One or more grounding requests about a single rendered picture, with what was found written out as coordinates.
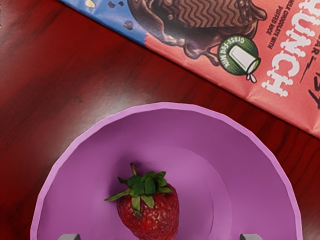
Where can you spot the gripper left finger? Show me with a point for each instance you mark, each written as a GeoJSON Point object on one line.
{"type": "Point", "coordinates": [70, 237]}

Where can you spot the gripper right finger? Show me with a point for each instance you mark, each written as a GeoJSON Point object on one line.
{"type": "Point", "coordinates": [249, 237]}

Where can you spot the purple bowl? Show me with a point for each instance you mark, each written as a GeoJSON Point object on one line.
{"type": "Point", "coordinates": [225, 190]}

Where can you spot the red strawberry with green leaves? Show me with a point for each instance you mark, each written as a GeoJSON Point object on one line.
{"type": "Point", "coordinates": [150, 215]}

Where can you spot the red and blue chocolate bar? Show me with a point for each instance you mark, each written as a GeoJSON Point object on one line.
{"type": "Point", "coordinates": [250, 37]}

